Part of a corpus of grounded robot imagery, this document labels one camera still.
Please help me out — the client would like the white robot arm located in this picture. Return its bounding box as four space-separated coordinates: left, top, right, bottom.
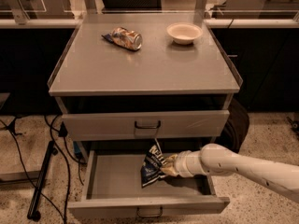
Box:
161 144 299 203

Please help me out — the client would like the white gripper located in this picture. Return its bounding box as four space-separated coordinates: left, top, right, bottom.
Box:
160 151 203 177

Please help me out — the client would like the black floor stand bar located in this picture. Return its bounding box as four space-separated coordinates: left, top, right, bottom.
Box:
27 141 54 222

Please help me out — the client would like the black cable on floor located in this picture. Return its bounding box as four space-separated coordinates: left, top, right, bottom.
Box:
0 115 86 224

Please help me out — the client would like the white bowl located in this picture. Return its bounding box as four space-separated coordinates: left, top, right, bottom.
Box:
166 22 203 45

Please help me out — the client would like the blue chip bag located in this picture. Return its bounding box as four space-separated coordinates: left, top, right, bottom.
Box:
140 139 168 188

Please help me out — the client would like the crushed silver chip bag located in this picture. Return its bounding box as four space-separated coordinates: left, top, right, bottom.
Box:
102 27 143 51

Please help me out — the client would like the open middle drawer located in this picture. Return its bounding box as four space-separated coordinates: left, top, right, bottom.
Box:
68 150 230 218

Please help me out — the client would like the grey metal drawer cabinet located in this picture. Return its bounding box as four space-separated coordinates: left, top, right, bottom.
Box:
47 12 244 154

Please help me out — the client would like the closed upper drawer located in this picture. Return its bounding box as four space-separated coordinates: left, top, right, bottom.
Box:
63 110 229 141

